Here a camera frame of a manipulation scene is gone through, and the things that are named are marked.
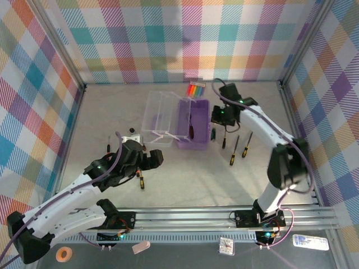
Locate pink eraser block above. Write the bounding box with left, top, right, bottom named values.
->
left=131, top=240, right=151, bottom=255

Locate pack of rainbow coloured markers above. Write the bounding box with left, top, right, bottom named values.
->
left=187, top=81, right=206, bottom=99

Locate aluminium frame post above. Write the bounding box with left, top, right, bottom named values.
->
left=26, top=0, right=86, bottom=92
left=277, top=0, right=337, bottom=85

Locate white label card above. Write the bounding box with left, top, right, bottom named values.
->
left=292, top=234, right=330, bottom=251

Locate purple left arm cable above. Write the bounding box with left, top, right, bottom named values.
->
left=0, top=131, right=124, bottom=264

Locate black controller board green light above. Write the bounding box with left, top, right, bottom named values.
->
left=96, top=231, right=126, bottom=251
left=255, top=230, right=282, bottom=249

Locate slotted grey cable duct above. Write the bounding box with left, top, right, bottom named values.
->
left=56, top=234, right=257, bottom=243

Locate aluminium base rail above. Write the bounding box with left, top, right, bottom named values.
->
left=30, top=206, right=342, bottom=233

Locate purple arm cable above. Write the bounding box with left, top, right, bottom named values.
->
left=0, top=131, right=124, bottom=264
left=211, top=78, right=314, bottom=249

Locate purple toolbox with clear lid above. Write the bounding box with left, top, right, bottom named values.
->
left=141, top=90, right=211, bottom=151

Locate yellow black handle screwdriver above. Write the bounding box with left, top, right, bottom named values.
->
left=242, top=132, right=254, bottom=159
left=229, top=135, right=241, bottom=166

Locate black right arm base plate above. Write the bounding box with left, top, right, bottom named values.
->
left=234, top=209, right=287, bottom=228

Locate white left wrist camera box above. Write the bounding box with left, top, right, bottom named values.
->
left=122, top=134, right=141, bottom=145

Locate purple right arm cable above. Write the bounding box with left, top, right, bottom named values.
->
left=211, top=78, right=314, bottom=249

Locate small white clock box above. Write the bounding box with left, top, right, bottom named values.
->
left=218, top=236, right=236, bottom=256

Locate aluminium table edge rail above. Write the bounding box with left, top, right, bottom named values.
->
left=49, top=84, right=87, bottom=210
left=276, top=80, right=322, bottom=207

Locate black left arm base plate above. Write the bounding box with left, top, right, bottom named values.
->
left=95, top=211, right=137, bottom=230

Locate orange tape roll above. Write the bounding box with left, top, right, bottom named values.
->
left=56, top=246, right=73, bottom=263

